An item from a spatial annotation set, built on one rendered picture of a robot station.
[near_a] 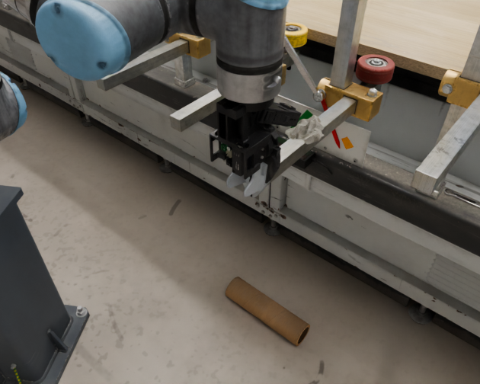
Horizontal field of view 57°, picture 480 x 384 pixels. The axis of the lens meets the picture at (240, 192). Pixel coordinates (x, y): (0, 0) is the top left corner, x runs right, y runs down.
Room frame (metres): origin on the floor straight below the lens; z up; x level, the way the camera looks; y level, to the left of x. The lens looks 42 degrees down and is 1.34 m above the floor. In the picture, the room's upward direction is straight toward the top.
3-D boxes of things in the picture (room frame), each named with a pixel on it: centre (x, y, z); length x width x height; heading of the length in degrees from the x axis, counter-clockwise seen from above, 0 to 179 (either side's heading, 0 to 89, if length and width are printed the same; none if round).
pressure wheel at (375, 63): (0.90, -0.30, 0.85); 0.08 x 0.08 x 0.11
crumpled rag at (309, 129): (0.70, -0.13, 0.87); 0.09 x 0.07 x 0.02; 140
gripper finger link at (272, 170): (0.56, -0.04, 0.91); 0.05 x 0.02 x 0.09; 50
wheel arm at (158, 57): (1.10, 0.19, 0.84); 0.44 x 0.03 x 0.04; 140
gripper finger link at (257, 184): (0.55, -0.02, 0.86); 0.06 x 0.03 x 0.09; 140
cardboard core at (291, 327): (0.84, -0.09, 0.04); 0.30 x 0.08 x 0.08; 50
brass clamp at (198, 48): (1.18, 0.15, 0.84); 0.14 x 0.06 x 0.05; 50
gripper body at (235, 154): (0.55, -0.01, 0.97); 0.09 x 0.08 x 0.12; 140
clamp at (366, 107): (0.86, -0.24, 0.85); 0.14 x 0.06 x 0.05; 50
